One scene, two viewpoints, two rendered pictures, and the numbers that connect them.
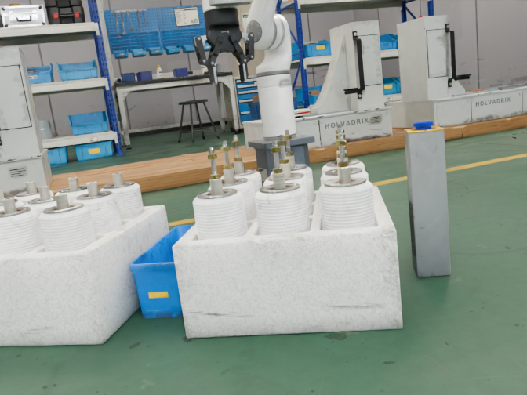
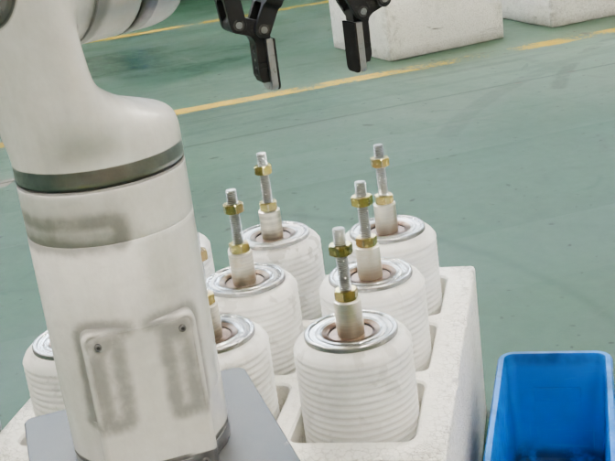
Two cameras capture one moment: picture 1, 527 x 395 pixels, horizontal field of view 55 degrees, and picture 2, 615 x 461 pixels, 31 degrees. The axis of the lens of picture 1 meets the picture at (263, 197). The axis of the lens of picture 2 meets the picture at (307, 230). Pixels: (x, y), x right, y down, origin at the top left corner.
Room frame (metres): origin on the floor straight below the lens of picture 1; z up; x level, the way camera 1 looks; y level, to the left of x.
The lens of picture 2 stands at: (1.98, 0.09, 0.62)
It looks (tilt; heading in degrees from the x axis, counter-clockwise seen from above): 19 degrees down; 184
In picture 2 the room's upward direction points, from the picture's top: 8 degrees counter-clockwise
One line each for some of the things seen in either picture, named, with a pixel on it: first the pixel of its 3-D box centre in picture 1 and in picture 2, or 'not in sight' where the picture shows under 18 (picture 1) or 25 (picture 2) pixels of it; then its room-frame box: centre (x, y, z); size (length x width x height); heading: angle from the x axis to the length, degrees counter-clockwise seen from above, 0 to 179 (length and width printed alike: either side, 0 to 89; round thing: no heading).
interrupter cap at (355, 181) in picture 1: (344, 183); not in sight; (0.89, -0.15, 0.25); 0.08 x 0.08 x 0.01
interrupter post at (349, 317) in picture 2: (239, 168); (349, 317); (1.16, 0.05, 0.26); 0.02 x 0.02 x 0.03
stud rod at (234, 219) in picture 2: (283, 153); (236, 229); (1.02, -0.05, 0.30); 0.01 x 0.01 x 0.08
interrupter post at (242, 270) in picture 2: (285, 171); (242, 267); (1.02, -0.05, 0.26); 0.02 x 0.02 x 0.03
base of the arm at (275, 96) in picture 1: (277, 107); (128, 310); (1.40, -0.07, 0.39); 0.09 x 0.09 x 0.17; 19
